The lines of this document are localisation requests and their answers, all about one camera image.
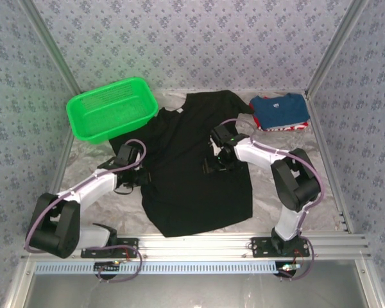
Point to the black t-shirt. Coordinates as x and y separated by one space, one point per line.
186 192

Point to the green plastic basket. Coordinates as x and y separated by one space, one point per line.
109 106

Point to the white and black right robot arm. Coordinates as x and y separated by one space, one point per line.
260 154

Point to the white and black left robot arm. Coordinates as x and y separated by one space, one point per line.
93 187

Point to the folded red t-shirt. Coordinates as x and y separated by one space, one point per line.
287 128

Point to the small controller board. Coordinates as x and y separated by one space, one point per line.
107 266
288 268

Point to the grey metal panel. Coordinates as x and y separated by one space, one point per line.
195 292

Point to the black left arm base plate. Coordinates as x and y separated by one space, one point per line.
128 244

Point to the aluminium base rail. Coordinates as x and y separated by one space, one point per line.
195 245

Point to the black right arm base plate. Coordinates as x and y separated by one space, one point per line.
260 247

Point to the aluminium frame post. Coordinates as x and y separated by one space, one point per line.
53 48
335 48

